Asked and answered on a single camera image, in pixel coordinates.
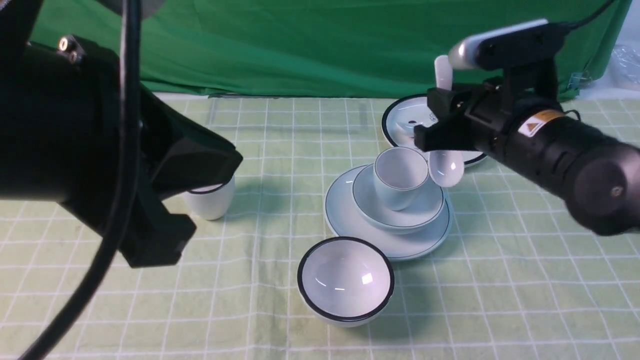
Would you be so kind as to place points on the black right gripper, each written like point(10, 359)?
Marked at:
point(537, 139)

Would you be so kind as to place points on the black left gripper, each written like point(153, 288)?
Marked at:
point(60, 113)

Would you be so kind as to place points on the white ceramic soup spoon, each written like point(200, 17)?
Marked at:
point(446, 166)

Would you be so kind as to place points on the pale blue ceramic cup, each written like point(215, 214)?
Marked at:
point(399, 175)

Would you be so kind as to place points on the pale blue shallow bowl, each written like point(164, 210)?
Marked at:
point(425, 207)

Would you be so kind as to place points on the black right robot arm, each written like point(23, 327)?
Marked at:
point(617, 212)

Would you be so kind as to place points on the green backdrop cloth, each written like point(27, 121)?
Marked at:
point(321, 48)

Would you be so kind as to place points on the pale blue flat plate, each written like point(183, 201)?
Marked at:
point(345, 220)

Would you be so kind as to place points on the green checkered tablecloth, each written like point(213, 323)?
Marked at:
point(516, 278)

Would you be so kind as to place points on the black-rimmed white cup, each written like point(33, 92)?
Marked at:
point(212, 202)

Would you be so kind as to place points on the clear plastic wrap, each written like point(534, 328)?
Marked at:
point(625, 62)

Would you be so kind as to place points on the black-rimmed white bowl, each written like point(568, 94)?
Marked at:
point(345, 281)

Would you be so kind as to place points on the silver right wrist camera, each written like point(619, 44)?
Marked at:
point(524, 52)

